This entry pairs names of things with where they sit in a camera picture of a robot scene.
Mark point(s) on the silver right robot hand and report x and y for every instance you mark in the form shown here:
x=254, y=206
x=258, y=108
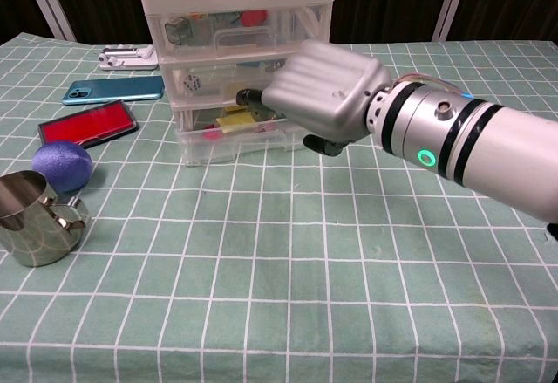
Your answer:
x=327, y=90

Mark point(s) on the clear plastic bottom drawer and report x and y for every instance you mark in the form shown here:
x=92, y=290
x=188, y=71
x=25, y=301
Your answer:
x=218, y=149

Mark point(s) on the clear plastic drawer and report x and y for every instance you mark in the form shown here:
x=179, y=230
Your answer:
x=218, y=149
x=287, y=29
x=218, y=84

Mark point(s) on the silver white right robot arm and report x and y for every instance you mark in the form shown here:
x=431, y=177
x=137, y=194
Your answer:
x=488, y=147

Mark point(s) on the clear plastic top drawer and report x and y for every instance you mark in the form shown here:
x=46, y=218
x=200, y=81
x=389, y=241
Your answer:
x=287, y=29

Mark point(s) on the small red object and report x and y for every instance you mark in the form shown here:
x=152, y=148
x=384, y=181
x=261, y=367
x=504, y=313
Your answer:
x=254, y=17

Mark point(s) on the clear plastic middle drawer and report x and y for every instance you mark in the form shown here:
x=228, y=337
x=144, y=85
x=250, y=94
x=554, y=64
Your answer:
x=218, y=84

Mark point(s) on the yellow block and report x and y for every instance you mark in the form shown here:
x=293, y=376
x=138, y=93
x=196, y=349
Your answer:
x=235, y=122

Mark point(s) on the white die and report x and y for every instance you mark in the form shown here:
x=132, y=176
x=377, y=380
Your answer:
x=192, y=84

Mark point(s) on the grey green cube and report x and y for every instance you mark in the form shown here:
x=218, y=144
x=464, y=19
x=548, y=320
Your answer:
x=176, y=31

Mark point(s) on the green checked tablecloth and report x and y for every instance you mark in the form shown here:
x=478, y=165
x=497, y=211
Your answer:
x=283, y=269

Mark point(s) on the white folding phone stand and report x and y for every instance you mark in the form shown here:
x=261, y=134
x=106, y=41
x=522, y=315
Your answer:
x=126, y=58

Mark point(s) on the blue smartphone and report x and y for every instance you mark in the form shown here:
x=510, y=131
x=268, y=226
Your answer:
x=115, y=90

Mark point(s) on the red ink stamp pad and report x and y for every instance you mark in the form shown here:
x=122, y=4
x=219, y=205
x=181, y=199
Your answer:
x=87, y=123

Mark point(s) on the purple foam ball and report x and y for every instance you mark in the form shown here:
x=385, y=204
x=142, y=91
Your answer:
x=63, y=167

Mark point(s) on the stainless steel pitcher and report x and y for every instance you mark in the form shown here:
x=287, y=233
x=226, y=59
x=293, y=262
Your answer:
x=30, y=239

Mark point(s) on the white frame pole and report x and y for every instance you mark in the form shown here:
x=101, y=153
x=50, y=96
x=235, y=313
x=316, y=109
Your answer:
x=48, y=3
x=451, y=3

